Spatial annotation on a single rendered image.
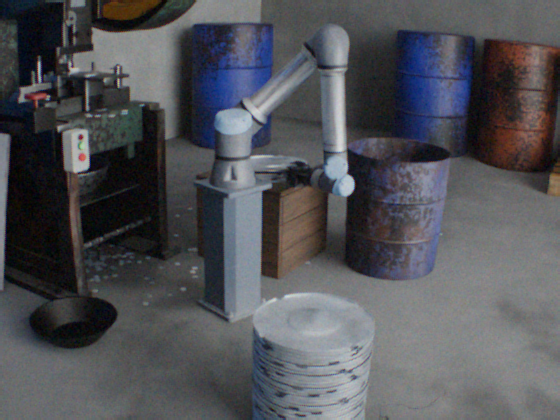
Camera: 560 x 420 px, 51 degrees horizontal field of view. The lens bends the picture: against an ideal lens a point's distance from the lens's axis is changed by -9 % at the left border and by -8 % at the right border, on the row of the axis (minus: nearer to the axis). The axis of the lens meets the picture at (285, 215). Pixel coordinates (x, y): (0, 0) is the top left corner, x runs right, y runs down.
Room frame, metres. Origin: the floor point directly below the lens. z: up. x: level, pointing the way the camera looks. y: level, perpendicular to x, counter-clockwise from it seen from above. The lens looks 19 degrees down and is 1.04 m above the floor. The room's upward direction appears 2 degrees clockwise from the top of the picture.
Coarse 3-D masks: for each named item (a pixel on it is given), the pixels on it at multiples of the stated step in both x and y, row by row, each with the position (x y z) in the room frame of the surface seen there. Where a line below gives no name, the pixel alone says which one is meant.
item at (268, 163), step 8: (256, 160) 2.53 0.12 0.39; (264, 160) 2.50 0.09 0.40; (272, 160) 2.50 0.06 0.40; (280, 160) 2.51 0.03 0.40; (288, 160) 2.53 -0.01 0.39; (304, 160) 2.51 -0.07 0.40; (256, 168) 2.37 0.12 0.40; (264, 168) 2.37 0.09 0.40; (272, 168) 2.37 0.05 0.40; (280, 168) 2.37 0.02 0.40
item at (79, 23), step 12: (72, 0) 2.27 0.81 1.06; (84, 0) 2.32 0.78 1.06; (72, 12) 2.25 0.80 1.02; (84, 12) 2.32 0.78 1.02; (48, 24) 2.27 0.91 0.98; (60, 24) 2.23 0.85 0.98; (72, 24) 2.24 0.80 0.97; (84, 24) 2.28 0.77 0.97; (48, 36) 2.27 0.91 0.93; (60, 36) 2.23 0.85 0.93; (72, 36) 2.24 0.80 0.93; (84, 36) 2.28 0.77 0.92
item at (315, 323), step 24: (264, 312) 1.38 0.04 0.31; (288, 312) 1.38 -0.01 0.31; (312, 312) 1.37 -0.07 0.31; (336, 312) 1.39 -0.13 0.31; (360, 312) 1.39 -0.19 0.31; (264, 336) 1.26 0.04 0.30; (288, 336) 1.26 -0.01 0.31; (312, 336) 1.27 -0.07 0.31; (336, 336) 1.27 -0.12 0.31; (360, 336) 1.27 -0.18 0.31
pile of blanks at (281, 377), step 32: (256, 352) 1.29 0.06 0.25; (288, 352) 1.21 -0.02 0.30; (352, 352) 1.22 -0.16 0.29; (256, 384) 1.29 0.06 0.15; (288, 384) 1.21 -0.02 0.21; (320, 384) 1.19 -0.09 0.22; (352, 384) 1.23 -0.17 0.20; (256, 416) 1.28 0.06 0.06; (288, 416) 1.20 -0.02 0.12; (320, 416) 1.19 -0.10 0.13; (352, 416) 1.24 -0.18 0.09
